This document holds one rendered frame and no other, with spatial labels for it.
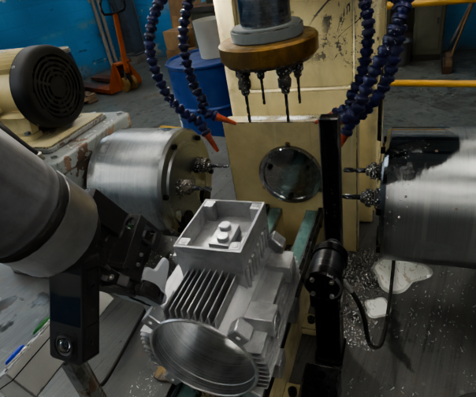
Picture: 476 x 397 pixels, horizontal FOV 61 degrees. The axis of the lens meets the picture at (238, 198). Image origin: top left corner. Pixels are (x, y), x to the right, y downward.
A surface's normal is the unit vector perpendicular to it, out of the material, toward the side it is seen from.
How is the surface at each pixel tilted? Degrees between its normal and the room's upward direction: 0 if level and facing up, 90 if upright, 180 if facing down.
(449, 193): 54
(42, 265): 115
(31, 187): 86
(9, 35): 90
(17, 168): 82
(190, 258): 90
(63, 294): 62
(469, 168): 36
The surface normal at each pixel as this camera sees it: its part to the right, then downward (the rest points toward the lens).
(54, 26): 0.85, 0.15
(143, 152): -0.30, -0.48
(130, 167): -0.35, -0.18
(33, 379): 0.63, -0.47
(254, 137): -0.34, 0.54
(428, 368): -0.15, -0.84
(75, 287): -0.39, 0.09
